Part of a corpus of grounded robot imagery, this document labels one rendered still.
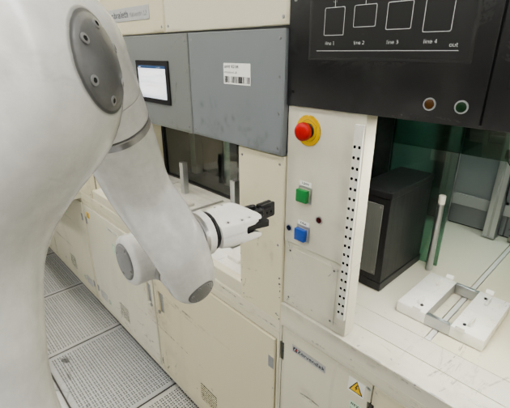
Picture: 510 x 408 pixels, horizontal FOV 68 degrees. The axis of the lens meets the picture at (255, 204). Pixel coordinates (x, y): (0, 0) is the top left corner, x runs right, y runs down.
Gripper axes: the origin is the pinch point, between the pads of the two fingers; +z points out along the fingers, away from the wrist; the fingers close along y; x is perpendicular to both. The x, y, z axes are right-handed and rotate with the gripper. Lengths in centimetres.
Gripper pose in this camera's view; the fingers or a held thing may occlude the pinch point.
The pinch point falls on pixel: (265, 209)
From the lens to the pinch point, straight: 80.5
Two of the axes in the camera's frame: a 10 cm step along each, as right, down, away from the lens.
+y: 6.9, 2.7, -6.7
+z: 7.3, -2.6, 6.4
